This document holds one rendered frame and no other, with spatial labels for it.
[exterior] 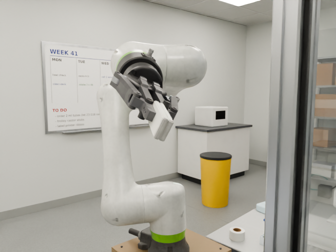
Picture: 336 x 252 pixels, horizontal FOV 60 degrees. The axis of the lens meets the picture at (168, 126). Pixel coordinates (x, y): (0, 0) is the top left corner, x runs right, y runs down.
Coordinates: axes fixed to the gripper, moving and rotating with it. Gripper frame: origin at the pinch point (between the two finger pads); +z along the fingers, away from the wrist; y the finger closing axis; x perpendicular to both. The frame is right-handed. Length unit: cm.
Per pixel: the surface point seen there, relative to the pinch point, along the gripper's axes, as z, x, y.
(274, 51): -2.3, -15.0, 11.8
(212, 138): -341, 104, 211
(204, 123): -379, 96, 206
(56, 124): -314, 151, -8
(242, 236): -55, 55, 80
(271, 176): 3.5, 0.9, 18.7
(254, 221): -72, 56, 98
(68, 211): -264, 233, 40
